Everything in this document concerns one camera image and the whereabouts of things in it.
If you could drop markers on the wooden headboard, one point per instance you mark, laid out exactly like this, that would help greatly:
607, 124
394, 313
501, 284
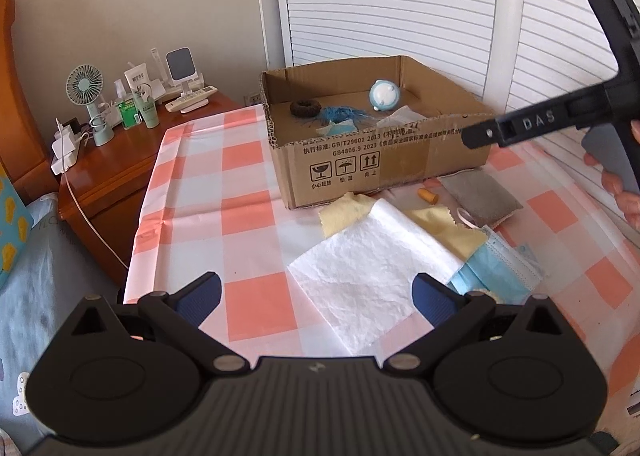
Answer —
24, 155

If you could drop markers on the blue penguin plush toy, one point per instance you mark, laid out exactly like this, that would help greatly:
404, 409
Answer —
384, 95

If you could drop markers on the pink white checkered tablecloth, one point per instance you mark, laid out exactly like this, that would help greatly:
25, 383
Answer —
213, 204

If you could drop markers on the white wall socket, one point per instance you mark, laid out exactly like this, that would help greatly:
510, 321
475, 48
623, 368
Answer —
253, 99

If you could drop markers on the green small box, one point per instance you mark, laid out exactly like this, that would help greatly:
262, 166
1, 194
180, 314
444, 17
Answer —
128, 112

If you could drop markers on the grey blue bedsheet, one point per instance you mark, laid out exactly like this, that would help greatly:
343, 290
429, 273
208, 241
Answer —
53, 272

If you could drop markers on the white card sign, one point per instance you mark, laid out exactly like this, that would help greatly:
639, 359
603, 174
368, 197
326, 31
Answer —
138, 80

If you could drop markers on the yellow cleaning cloth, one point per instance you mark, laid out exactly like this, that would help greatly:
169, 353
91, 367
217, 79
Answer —
437, 221
344, 212

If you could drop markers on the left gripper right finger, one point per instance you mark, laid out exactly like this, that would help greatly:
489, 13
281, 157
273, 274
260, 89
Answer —
456, 319

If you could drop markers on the orange foam earplug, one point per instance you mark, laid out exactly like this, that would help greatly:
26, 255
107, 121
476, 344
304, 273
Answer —
428, 196

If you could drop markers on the white phone stand mirror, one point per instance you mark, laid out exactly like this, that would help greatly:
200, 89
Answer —
181, 68

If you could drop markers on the person right hand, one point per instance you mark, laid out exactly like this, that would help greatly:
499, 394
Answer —
616, 148

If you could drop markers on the cream knitted scrunchie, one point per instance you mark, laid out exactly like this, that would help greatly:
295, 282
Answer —
485, 292

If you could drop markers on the brown knitted scrunchie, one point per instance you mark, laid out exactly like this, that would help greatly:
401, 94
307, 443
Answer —
305, 109

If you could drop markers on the blue floral sachet pouch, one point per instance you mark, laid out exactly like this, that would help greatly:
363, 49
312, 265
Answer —
336, 128

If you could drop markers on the green tube bottle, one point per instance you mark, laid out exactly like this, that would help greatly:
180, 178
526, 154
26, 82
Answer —
145, 104

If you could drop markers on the grey lace sachet bag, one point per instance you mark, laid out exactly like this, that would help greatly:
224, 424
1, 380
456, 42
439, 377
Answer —
401, 116

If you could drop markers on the green desk fan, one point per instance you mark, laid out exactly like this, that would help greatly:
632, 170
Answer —
83, 87

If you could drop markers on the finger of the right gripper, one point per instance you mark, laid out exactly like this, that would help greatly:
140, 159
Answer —
580, 109

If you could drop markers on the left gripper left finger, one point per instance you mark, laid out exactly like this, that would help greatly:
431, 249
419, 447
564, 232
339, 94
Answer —
176, 319

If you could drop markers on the white paper towel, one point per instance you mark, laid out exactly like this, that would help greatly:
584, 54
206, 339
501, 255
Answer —
359, 279

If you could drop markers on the wooden nightstand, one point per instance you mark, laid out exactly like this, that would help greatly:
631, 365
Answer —
101, 196

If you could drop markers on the white router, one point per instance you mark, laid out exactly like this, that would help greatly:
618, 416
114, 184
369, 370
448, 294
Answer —
163, 90

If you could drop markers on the white remote control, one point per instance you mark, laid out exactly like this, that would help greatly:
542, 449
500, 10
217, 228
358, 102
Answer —
191, 101

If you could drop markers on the blue surgical mask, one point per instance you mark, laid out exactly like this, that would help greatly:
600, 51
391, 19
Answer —
498, 269

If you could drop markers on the brown cardboard box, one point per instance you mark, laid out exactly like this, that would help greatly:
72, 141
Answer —
312, 169

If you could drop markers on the grey fabric pouch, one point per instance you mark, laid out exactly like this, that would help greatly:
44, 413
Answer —
481, 196

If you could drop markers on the white power strip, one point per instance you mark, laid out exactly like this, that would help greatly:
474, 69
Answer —
65, 148

